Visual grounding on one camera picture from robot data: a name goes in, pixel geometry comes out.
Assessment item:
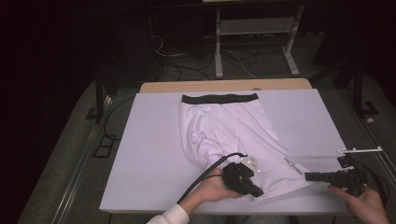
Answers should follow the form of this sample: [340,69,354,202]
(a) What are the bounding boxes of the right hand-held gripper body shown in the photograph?
[330,146,384,197]

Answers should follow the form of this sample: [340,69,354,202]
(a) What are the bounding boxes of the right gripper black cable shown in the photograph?
[353,158,390,208]

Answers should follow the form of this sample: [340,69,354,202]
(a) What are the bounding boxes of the black floor cable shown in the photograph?
[102,93,136,141]

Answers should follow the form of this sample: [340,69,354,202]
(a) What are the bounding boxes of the person's left hand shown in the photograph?
[198,167,245,205]

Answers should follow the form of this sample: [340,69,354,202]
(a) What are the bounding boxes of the black metal stand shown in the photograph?
[351,60,380,119]
[85,71,120,124]

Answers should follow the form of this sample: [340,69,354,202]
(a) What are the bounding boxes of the metal floor rail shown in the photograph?
[49,94,115,224]
[337,89,396,175]

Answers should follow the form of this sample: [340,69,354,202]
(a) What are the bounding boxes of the white metal stand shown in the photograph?
[214,3,305,78]

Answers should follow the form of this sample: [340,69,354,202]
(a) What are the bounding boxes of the tangle of floor cables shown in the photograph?
[148,32,260,82]

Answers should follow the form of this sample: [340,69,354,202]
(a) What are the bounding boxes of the wooden table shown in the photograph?
[138,77,313,94]

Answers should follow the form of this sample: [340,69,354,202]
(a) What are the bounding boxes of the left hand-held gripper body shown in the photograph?
[221,155,262,196]

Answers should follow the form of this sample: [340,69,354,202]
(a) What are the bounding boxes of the white tabletop board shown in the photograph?
[98,88,381,217]

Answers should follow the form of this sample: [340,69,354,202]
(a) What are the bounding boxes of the person's right hand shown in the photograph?
[327,185,390,224]

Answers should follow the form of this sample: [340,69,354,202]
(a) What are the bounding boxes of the white shorts with black waistband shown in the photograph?
[179,92,313,202]

